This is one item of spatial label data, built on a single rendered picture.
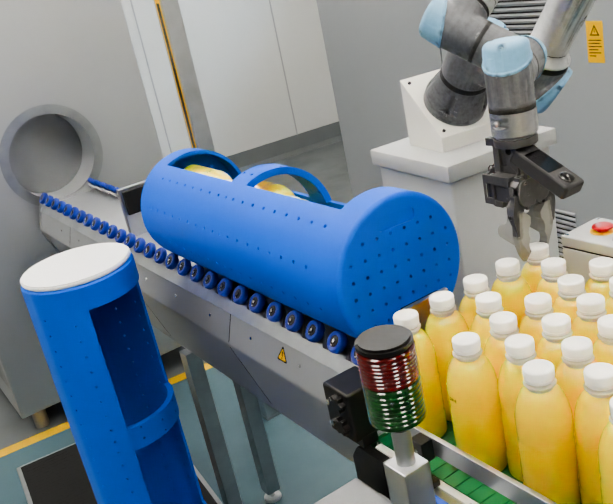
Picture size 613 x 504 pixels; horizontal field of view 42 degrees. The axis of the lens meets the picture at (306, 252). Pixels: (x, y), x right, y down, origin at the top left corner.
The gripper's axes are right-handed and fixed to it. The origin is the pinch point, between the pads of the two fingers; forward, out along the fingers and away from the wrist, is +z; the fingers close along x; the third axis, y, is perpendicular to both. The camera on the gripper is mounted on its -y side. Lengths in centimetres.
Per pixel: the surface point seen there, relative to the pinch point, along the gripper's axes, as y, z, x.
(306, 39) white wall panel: 507, 21, -288
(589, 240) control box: -4.3, 0.5, -8.2
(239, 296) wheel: 63, 14, 28
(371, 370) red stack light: -28, -14, 55
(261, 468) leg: 114, 96, 12
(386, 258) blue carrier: 16.3, -2.4, 19.4
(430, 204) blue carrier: 16.3, -8.4, 7.9
